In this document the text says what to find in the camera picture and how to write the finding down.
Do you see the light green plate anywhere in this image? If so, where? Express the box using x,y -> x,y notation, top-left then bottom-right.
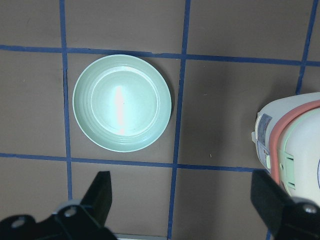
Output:
72,54 -> 172,153

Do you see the white rice cooker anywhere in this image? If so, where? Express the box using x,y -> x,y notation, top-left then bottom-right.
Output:
251,92 -> 320,205

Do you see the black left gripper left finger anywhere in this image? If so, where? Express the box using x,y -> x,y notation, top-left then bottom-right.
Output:
0,171 -> 117,240

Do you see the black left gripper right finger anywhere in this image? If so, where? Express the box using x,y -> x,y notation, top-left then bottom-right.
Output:
250,170 -> 320,240

